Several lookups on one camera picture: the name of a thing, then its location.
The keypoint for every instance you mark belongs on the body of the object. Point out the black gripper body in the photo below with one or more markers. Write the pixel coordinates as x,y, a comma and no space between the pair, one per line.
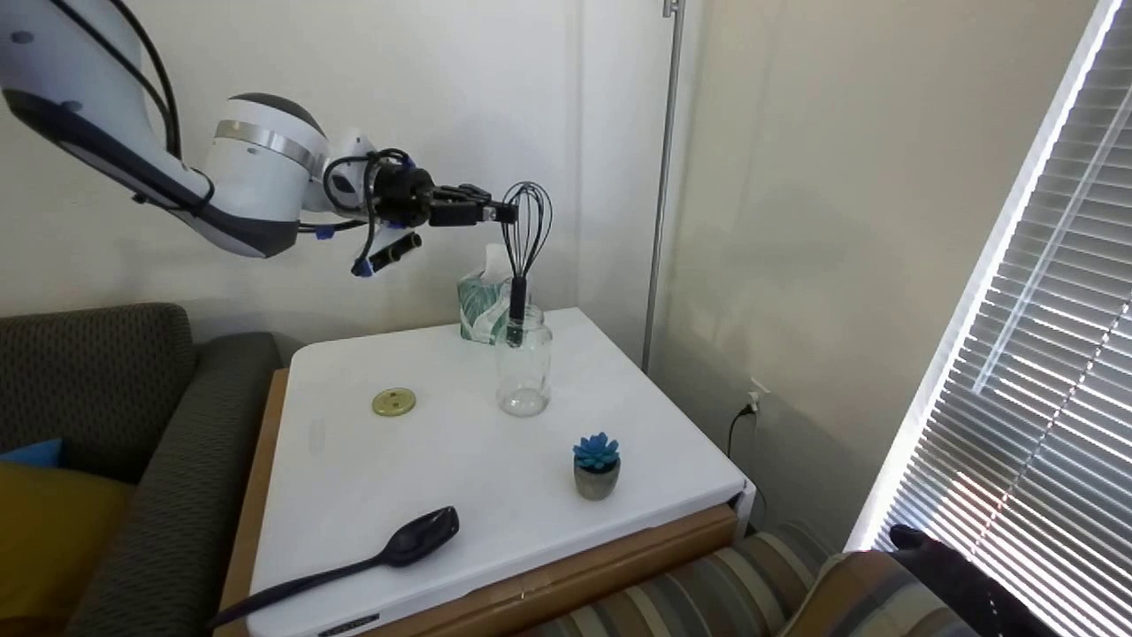
408,200

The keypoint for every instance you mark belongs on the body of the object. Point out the gold metal jar lid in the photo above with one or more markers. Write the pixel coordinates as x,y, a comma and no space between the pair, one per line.
394,403

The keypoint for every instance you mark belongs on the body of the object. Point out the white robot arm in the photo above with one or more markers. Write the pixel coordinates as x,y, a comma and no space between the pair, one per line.
259,165

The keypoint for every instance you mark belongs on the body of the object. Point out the clear glass jar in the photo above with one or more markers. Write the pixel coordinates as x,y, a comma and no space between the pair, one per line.
530,377

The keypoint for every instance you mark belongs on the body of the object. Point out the black plastic spoon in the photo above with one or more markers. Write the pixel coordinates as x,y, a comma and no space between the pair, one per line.
418,538

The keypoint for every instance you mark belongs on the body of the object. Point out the white plastic table board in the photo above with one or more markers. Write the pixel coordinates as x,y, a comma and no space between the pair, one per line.
473,470

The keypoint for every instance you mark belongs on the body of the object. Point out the small blue potted succulent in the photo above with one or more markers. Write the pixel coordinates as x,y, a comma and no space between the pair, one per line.
597,477

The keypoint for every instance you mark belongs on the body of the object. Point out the dark grey sofa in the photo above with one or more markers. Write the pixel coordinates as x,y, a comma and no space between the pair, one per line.
119,377

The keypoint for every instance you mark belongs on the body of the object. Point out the wooden table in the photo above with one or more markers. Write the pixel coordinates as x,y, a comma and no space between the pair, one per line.
590,568

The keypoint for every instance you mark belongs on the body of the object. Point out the small black strip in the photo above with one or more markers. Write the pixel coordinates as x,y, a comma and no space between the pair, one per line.
347,625

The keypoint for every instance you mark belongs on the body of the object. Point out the striped fabric sofa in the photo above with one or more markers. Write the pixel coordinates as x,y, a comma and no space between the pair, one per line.
709,597

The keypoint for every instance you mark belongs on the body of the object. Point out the blue cushion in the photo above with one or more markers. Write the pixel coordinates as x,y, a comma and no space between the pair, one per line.
31,454

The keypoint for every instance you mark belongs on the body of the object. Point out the yellow cushion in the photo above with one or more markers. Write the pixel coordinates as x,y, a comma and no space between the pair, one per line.
57,533

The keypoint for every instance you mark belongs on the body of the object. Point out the striped sofa cushion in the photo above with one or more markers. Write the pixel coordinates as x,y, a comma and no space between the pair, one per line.
872,604

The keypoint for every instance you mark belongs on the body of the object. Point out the white window blinds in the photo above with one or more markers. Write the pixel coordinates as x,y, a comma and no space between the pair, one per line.
1038,410

